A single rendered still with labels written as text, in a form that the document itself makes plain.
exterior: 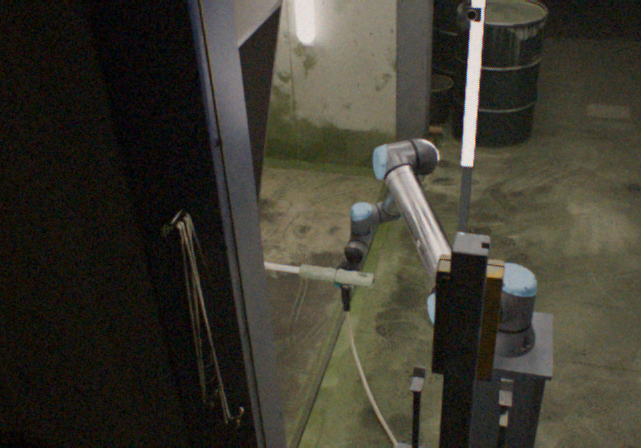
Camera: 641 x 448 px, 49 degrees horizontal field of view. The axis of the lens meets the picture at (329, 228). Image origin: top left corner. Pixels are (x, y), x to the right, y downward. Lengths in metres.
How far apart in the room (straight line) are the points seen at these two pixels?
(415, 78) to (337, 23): 0.55
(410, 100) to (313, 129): 0.67
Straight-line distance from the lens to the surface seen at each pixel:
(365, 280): 2.85
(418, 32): 4.18
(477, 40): 3.26
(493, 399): 2.52
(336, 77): 4.38
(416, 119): 4.38
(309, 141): 4.62
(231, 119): 1.37
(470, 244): 1.19
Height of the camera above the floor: 2.33
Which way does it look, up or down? 34 degrees down
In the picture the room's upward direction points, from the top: 3 degrees counter-clockwise
